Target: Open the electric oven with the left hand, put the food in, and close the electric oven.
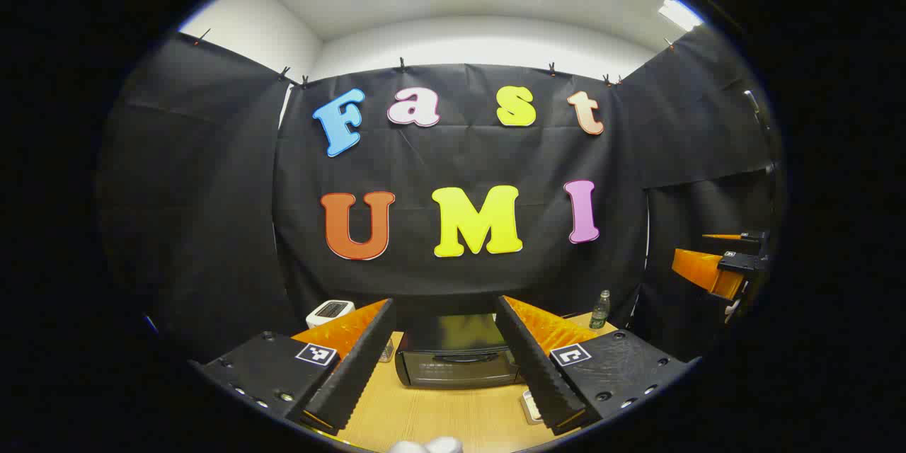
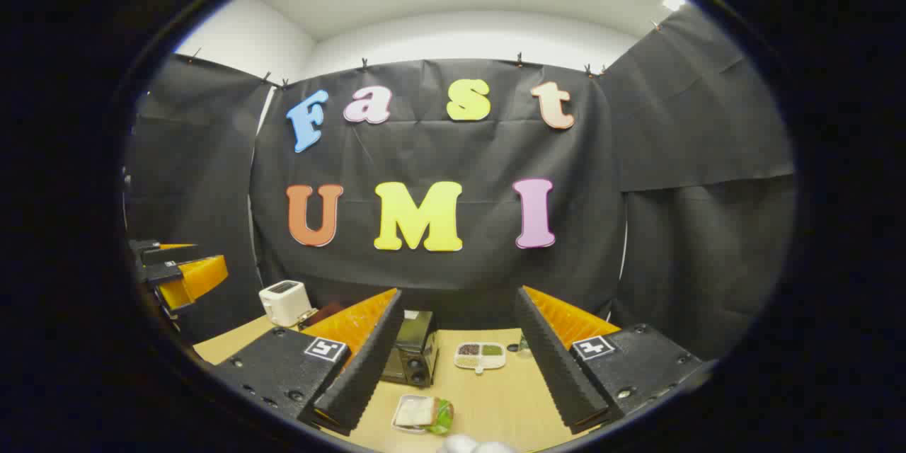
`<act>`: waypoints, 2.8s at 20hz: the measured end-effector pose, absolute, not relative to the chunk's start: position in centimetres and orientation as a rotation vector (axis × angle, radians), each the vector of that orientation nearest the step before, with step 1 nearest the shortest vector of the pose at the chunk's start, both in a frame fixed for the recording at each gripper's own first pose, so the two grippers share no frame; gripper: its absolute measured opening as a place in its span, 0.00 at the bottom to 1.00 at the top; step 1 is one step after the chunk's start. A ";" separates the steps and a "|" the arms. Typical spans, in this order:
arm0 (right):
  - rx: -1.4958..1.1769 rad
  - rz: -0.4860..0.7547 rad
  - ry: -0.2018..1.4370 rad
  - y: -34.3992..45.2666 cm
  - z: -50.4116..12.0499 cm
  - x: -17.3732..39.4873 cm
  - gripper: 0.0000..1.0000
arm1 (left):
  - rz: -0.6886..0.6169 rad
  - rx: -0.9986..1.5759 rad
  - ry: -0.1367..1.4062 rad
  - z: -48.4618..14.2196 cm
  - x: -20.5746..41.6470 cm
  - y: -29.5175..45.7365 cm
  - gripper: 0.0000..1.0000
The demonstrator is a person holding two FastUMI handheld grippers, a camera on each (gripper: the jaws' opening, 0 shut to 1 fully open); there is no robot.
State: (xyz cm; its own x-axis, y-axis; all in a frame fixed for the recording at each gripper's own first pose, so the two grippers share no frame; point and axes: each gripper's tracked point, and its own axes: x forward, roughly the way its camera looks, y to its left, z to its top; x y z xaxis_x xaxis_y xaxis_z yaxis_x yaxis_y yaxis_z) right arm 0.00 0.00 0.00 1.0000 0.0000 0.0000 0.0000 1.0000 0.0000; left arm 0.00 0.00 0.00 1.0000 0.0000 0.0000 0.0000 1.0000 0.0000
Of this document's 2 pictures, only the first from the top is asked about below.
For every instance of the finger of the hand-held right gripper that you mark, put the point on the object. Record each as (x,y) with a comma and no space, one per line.
(750,236)
(701,267)

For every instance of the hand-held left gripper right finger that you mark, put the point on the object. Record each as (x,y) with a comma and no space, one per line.
(538,368)

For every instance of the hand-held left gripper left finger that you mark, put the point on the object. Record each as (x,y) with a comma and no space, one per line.
(354,375)

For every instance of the black electric oven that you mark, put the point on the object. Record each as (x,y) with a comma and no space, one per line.
(453,361)

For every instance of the white rectangular tray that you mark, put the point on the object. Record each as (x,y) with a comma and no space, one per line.
(529,407)

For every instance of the white toaster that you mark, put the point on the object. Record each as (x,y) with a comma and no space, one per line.
(329,311)

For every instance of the clear plastic water bottle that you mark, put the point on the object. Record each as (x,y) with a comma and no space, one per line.
(600,311)

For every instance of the black backdrop cloth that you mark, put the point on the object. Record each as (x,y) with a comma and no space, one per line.
(460,156)

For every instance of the ceiling light panel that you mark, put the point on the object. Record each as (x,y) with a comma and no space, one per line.
(678,14)

